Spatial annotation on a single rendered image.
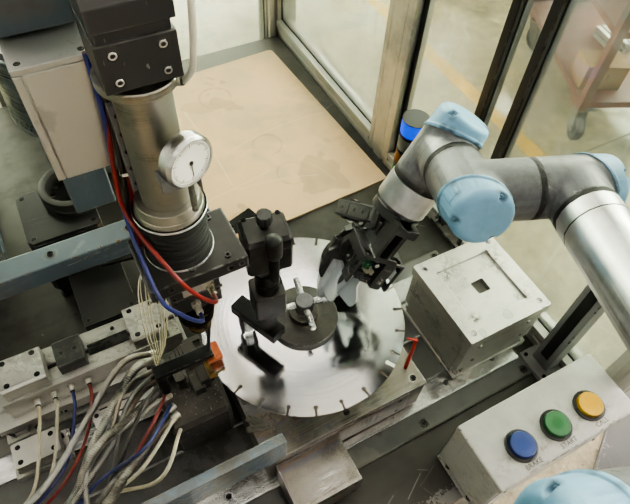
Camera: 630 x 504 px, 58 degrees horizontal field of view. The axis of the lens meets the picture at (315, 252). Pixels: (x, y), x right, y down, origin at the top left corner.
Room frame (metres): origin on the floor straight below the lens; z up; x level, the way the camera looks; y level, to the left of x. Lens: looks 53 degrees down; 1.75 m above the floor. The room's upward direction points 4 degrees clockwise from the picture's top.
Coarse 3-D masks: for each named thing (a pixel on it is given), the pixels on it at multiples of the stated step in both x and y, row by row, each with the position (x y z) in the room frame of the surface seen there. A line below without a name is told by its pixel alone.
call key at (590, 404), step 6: (582, 396) 0.38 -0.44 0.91; (588, 396) 0.38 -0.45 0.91; (594, 396) 0.38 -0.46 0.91; (576, 402) 0.37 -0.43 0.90; (582, 402) 0.37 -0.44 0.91; (588, 402) 0.37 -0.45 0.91; (594, 402) 0.37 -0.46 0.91; (600, 402) 0.37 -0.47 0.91; (582, 408) 0.36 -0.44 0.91; (588, 408) 0.36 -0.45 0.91; (594, 408) 0.36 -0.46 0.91; (600, 408) 0.36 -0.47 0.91; (588, 414) 0.35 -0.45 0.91; (594, 414) 0.35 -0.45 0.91
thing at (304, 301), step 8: (296, 280) 0.50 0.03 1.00; (296, 288) 0.49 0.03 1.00; (296, 296) 0.47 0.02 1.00; (304, 296) 0.47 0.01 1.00; (320, 296) 0.47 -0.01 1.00; (288, 304) 0.45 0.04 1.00; (296, 304) 0.45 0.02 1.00; (304, 304) 0.45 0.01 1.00; (312, 304) 0.46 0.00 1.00; (296, 312) 0.45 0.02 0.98; (304, 312) 0.44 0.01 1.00; (312, 320) 0.43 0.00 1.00; (312, 328) 0.42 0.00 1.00
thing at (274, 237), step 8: (264, 240) 0.37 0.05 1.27; (272, 240) 0.36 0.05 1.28; (280, 240) 0.36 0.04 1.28; (272, 248) 0.36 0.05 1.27; (280, 248) 0.36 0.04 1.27; (272, 256) 0.36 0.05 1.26; (280, 256) 0.36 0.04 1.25; (272, 264) 0.36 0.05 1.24; (272, 272) 0.36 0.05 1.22; (272, 280) 0.36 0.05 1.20
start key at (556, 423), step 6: (552, 414) 0.34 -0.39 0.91; (558, 414) 0.34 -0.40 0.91; (546, 420) 0.33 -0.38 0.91; (552, 420) 0.33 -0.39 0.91; (558, 420) 0.34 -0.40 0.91; (564, 420) 0.34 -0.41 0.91; (546, 426) 0.32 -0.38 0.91; (552, 426) 0.32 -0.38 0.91; (558, 426) 0.33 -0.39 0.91; (564, 426) 0.33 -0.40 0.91; (570, 426) 0.33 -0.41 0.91; (552, 432) 0.32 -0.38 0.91; (558, 432) 0.32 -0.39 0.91; (564, 432) 0.32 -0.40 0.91
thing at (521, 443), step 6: (516, 432) 0.31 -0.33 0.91; (522, 432) 0.31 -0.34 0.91; (510, 438) 0.30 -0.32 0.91; (516, 438) 0.30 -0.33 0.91; (522, 438) 0.30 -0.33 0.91; (528, 438) 0.30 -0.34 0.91; (510, 444) 0.29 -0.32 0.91; (516, 444) 0.29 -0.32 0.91; (522, 444) 0.29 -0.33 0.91; (528, 444) 0.29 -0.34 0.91; (534, 444) 0.29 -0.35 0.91; (516, 450) 0.28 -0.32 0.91; (522, 450) 0.28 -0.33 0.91; (528, 450) 0.29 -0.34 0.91; (534, 450) 0.29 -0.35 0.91; (516, 456) 0.28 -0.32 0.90; (522, 456) 0.28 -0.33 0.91; (528, 456) 0.28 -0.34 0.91
